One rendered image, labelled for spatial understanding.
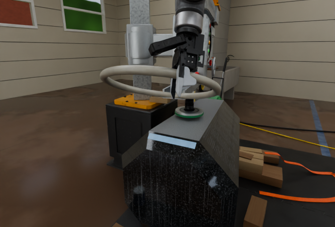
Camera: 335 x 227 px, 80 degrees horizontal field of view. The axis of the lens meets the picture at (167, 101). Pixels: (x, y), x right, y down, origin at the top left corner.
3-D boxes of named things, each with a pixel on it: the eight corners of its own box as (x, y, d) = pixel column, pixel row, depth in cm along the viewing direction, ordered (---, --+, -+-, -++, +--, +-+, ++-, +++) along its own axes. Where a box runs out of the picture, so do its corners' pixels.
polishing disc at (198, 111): (202, 107, 162) (202, 106, 161) (204, 116, 141) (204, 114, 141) (175, 107, 163) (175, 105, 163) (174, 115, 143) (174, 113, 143)
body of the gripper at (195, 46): (203, 69, 59) (207, 31, 61) (176, 64, 57) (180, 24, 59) (194, 74, 67) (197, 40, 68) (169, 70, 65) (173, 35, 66)
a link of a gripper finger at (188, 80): (198, 95, 56) (198, 66, 59) (178, 92, 55) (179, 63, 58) (194, 99, 59) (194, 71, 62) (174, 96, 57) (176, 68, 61)
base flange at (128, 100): (111, 103, 219) (111, 99, 218) (138, 94, 261) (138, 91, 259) (149, 110, 196) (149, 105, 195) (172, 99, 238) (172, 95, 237)
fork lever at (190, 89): (184, 81, 172) (184, 75, 171) (206, 82, 166) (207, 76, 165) (156, 97, 108) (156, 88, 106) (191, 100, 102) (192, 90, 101)
